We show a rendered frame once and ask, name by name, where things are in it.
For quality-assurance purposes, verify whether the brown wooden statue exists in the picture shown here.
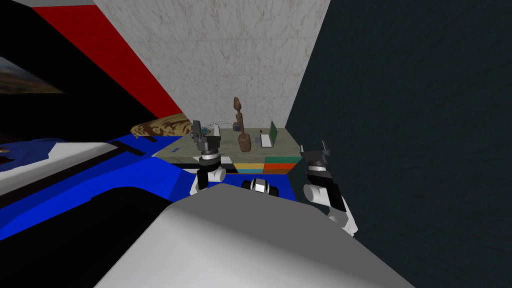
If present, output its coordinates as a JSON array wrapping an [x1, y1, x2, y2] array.
[[232, 96, 253, 154]]

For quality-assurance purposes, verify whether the blue bed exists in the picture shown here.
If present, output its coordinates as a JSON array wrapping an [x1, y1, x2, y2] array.
[[0, 134, 298, 242]]

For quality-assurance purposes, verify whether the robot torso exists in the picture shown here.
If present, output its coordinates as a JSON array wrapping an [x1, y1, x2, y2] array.
[[93, 177, 418, 288]]

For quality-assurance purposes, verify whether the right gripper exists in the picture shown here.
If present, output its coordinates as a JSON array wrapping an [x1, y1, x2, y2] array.
[[298, 140, 331, 168]]

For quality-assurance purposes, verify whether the dresser with coloured drawers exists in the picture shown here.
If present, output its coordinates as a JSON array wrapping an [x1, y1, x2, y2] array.
[[153, 127, 304, 176]]

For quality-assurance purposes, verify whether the dark wall picture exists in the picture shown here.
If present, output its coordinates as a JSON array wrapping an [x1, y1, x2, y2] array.
[[0, 55, 66, 95]]

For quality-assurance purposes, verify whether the open laptop with green lid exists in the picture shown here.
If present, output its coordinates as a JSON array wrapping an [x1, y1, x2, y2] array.
[[259, 120, 279, 149]]

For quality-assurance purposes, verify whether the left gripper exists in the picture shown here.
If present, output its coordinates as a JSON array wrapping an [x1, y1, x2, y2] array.
[[191, 120, 222, 153]]

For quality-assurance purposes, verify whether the brown patterned pillow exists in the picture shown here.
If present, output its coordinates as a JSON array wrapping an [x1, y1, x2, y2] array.
[[130, 112, 194, 140]]

